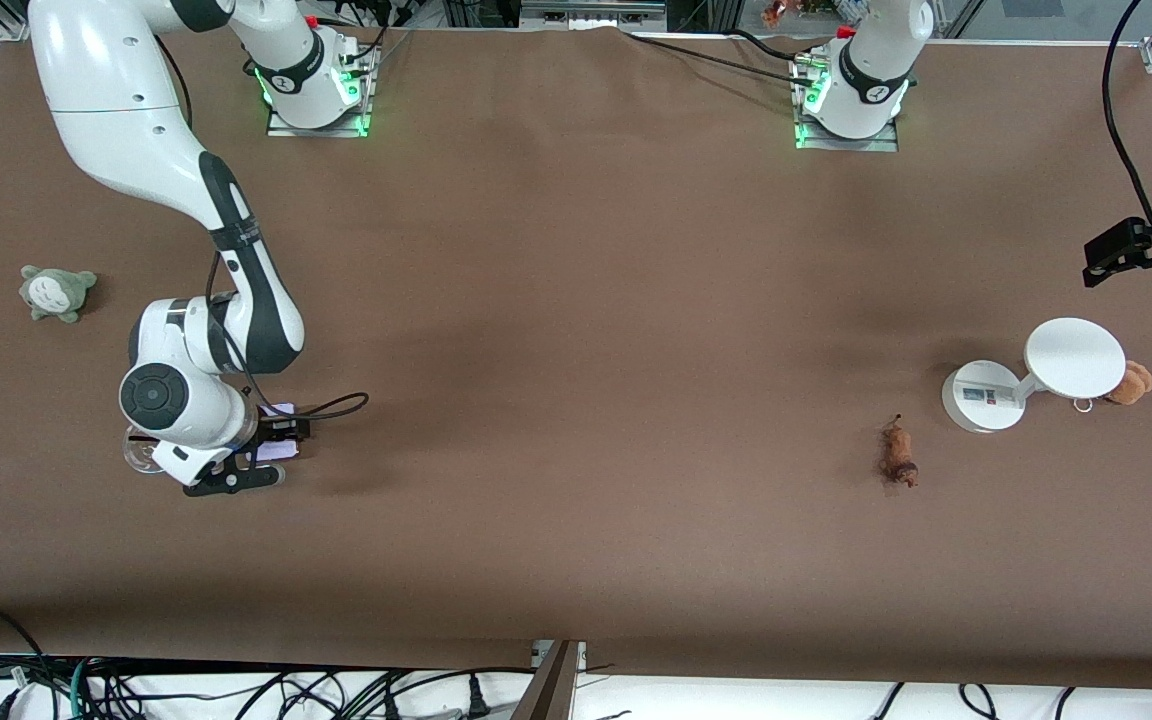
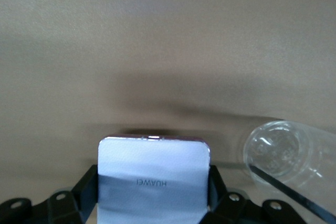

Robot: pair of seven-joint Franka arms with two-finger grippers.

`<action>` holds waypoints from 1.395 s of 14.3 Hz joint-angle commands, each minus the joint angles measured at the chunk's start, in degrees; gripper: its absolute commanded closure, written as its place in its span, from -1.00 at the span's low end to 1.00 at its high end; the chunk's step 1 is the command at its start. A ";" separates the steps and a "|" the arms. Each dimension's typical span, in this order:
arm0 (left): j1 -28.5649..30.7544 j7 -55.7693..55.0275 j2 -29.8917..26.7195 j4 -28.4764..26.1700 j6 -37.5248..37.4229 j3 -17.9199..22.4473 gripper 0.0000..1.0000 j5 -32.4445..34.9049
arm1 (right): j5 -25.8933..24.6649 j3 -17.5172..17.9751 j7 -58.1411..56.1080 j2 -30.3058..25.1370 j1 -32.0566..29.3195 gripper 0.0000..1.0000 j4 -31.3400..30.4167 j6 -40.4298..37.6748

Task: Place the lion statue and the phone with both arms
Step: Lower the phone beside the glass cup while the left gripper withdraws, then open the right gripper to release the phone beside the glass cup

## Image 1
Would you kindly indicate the brown lion statue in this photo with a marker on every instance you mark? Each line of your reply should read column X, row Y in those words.
column 899, row 455

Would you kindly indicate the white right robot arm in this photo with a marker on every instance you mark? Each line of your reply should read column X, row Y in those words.
column 106, row 90

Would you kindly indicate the clear plastic cup with lid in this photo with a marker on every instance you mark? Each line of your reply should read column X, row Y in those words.
column 136, row 455

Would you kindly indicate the white round desk lamp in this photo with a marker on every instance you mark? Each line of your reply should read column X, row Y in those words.
column 1071, row 360

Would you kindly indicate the grey green Totoro plush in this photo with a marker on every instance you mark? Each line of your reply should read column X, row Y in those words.
column 58, row 292

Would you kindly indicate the brown table cover sheet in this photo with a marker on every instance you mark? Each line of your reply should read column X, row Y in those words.
column 536, row 550

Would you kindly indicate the small colourful toys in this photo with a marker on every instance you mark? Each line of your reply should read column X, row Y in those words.
column 776, row 12

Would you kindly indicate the white metal bracket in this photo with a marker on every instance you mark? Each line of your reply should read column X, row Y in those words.
column 539, row 652

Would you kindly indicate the dark metal post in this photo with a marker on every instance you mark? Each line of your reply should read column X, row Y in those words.
column 548, row 690

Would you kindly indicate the aluminium frame rail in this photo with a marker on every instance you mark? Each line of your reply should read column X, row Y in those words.
column 586, row 12

